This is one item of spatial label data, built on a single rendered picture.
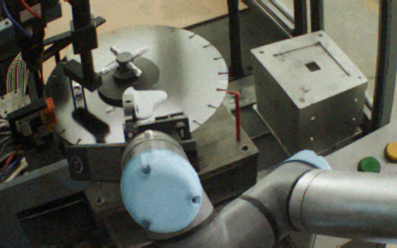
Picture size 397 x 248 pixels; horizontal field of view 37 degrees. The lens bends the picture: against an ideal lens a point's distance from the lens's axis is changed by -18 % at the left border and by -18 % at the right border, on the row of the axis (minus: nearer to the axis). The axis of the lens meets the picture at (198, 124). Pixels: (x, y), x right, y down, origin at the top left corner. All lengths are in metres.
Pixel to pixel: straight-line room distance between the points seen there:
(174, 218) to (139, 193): 0.04
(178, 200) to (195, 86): 0.51
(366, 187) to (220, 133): 0.61
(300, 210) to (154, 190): 0.16
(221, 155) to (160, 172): 0.53
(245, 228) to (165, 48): 0.57
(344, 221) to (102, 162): 0.34
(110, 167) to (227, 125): 0.41
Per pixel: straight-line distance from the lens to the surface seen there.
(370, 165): 1.08
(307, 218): 0.70
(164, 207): 0.65
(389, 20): 1.09
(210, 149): 1.18
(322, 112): 1.22
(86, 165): 0.86
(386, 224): 0.60
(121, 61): 1.12
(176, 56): 1.20
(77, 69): 1.11
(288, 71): 1.25
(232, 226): 0.71
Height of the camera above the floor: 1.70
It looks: 44 degrees down
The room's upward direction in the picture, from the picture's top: 4 degrees counter-clockwise
